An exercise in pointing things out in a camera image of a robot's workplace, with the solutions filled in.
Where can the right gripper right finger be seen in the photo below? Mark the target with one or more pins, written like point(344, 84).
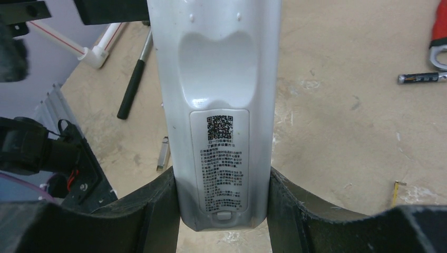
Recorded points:
point(299, 221)

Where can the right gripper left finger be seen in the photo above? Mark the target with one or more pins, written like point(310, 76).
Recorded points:
point(146, 220)

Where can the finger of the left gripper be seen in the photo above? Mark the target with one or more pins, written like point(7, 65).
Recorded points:
point(96, 12)

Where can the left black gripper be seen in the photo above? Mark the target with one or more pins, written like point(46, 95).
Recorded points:
point(14, 15)

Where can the white remote control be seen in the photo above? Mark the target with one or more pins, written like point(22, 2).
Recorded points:
point(217, 67)

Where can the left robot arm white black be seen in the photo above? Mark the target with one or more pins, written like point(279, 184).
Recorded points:
point(26, 146)

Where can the white pvc pipe assembly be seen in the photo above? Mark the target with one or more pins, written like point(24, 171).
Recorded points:
point(94, 57)

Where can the silver hex key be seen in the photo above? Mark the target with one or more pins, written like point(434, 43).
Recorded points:
point(164, 155)

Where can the yellow tape measure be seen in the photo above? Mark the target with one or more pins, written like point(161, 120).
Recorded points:
point(397, 184)

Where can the battery beside wrench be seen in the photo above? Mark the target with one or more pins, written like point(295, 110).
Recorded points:
point(431, 77)

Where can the aluminium frame rail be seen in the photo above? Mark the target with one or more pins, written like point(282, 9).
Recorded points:
point(52, 108)

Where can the black handled hammer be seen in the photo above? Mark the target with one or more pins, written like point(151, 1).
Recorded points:
point(135, 79)

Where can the red handled adjustable wrench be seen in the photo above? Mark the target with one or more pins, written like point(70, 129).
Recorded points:
point(438, 38)

